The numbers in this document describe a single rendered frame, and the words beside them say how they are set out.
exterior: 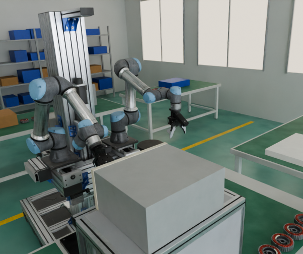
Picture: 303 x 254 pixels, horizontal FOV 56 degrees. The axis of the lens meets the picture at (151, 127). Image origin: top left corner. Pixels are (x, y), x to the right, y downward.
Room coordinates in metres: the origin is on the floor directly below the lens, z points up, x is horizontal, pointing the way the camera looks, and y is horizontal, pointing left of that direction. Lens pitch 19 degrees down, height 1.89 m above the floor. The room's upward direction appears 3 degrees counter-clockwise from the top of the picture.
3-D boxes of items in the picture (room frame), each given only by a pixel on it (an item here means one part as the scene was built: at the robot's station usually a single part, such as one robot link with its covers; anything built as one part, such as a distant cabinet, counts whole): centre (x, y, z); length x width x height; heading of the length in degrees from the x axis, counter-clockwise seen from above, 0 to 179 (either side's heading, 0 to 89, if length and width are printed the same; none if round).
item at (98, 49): (8.34, 1.43, 1.37); 0.42 x 0.42 x 0.19; 39
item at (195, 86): (5.53, -0.44, 0.38); 1.90 x 0.90 x 0.75; 128
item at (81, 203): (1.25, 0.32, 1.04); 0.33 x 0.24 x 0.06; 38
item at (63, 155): (1.88, 0.67, 1.09); 0.15 x 0.15 x 0.10
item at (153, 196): (1.11, -0.02, 1.22); 0.44 x 0.39 x 0.20; 128
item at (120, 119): (2.18, 0.26, 1.20); 0.13 x 0.12 x 0.14; 134
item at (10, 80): (6.83, 3.36, 0.87); 0.40 x 0.36 x 0.17; 38
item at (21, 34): (7.11, 2.99, 1.88); 0.42 x 0.36 x 0.21; 39
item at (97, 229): (1.12, -0.02, 1.09); 0.68 x 0.44 x 0.05; 128
